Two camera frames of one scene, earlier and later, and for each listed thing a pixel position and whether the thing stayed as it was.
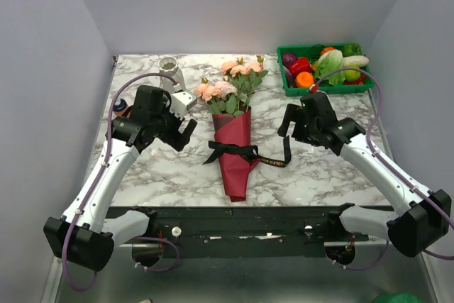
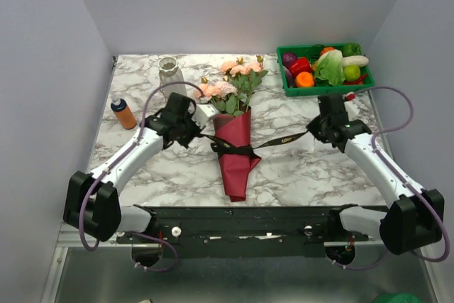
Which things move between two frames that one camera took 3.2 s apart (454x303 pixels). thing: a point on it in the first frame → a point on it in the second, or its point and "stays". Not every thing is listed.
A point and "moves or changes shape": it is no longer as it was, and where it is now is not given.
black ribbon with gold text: x=250 y=152 moves or changes shape
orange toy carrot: x=327 y=49 stays
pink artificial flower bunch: x=231 y=95 stays
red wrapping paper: x=237 y=130 stays
